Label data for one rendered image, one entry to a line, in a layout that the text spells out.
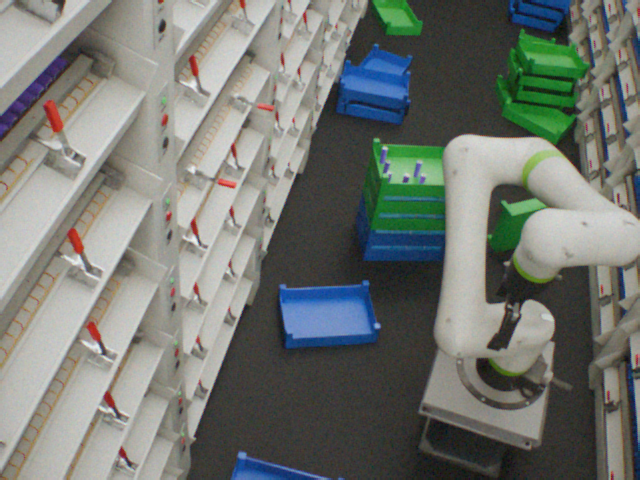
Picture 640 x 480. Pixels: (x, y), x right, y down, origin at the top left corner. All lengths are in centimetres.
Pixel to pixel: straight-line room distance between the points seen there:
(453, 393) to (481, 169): 59
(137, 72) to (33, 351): 38
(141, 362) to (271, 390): 87
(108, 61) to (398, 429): 153
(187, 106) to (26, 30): 59
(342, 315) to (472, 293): 79
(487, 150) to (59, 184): 107
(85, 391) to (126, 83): 46
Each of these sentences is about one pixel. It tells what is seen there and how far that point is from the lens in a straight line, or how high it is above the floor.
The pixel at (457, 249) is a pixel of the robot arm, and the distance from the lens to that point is 164.
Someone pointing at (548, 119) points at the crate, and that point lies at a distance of 354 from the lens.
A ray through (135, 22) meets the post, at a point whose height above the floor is 140.
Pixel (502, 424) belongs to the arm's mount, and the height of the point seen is 34.
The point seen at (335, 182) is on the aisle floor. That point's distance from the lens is 280.
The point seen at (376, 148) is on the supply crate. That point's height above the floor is 37.
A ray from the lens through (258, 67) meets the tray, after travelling 171.
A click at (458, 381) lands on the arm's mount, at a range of 186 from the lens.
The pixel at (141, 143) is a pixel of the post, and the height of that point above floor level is 121.
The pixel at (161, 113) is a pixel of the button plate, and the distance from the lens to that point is 102.
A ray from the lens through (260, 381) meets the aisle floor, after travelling 217.
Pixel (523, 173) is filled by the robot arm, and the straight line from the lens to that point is 163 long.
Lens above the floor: 184
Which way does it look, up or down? 46 degrees down
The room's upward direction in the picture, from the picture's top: 10 degrees clockwise
